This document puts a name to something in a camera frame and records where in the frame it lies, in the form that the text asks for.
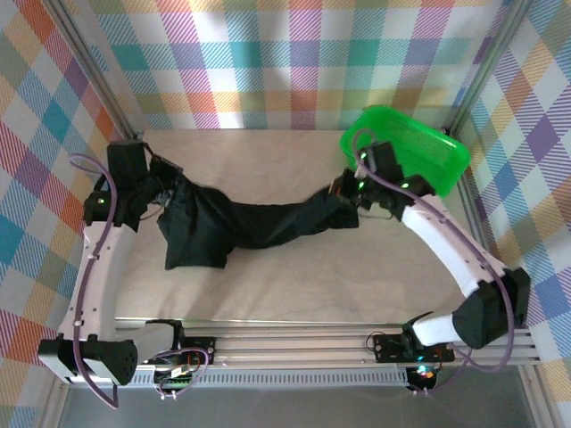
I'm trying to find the black t-shirt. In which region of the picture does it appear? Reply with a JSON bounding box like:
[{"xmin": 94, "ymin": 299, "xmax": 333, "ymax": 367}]
[{"xmin": 156, "ymin": 176, "xmax": 362, "ymax": 272}]

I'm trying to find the green plastic basket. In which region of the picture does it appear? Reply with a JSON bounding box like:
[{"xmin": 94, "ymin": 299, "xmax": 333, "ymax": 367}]
[{"xmin": 338, "ymin": 104, "xmax": 473, "ymax": 201}]

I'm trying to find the colourful plaid backdrop cloth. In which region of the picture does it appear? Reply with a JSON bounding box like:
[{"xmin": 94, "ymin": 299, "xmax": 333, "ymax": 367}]
[{"xmin": 0, "ymin": 0, "xmax": 571, "ymax": 428}]

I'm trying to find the aluminium frame post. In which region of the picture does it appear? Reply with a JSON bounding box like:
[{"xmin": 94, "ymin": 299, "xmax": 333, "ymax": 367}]
[
  {"xmin": 42, "ymin": 0, "xmax": 146, "ymax": 148},
  {"xmin": 448, "ymin": 0, "xmax": 536, "ymax": 135}
]

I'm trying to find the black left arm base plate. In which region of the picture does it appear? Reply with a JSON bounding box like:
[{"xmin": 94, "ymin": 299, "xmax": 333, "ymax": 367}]
[{"xmin": 177, "ymin": 336, "xmax": 218, "ymax": 365}]

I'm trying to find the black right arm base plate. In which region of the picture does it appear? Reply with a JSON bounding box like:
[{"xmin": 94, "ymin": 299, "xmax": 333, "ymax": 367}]
[{"xmin": 373, "ymin": 333, "xmax": 456, "ymax": 363}]

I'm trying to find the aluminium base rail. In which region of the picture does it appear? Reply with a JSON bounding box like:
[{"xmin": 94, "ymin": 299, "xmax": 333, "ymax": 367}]
[{"xmin": 113, "ymin": 317, "xmax": 543, "ymax": 371}]

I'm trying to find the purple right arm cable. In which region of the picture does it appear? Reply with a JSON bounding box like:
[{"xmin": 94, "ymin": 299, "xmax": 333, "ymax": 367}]
[{"xmin": 351, "ymin": 128, "xmax": 517, "ymax": 397}]

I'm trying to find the grey slotted cable duct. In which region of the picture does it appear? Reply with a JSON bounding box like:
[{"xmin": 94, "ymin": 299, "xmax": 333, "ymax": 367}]
[{"xmin": 133, "ymin": 372, "xmax": 410, "ymax": 389}]

